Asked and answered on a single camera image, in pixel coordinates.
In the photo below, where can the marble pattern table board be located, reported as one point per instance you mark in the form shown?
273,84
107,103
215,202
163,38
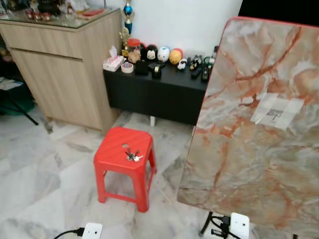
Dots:
249,169

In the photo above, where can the small white black toy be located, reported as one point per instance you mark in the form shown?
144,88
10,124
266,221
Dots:
182,64

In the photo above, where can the yellow orange plush toy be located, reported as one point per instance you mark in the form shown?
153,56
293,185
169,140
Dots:
175,57

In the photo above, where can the white blue plush toy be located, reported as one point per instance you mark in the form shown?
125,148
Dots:
163,54

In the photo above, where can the black low cabinet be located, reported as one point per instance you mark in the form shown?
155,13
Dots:
149,95

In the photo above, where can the black round plush toy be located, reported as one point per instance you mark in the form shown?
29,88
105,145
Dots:
150,53

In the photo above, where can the silver key bunch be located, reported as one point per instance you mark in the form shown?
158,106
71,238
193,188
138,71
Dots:
132,157

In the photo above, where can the red lid glass jar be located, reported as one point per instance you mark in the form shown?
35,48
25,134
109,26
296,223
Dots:
133,52

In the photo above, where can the white tape roll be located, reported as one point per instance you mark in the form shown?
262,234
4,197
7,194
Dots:
127,67

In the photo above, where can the red plastic stool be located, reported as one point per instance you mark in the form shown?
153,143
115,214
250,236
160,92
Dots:
118,143

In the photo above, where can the pink tissue box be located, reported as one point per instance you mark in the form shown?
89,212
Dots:
112,62

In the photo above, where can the blue ball trophy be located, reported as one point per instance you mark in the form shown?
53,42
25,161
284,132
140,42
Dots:
128,10

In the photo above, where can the light wooden cabinet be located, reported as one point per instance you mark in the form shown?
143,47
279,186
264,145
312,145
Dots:
60,74

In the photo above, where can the clear adhesive wall hook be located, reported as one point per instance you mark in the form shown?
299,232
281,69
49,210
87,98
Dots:
274,115

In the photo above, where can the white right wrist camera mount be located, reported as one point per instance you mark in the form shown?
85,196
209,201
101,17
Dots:
239,225

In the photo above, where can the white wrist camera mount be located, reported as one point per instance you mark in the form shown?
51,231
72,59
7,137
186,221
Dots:
239,225
92,231

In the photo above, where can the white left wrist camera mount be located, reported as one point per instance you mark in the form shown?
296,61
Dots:
92,231

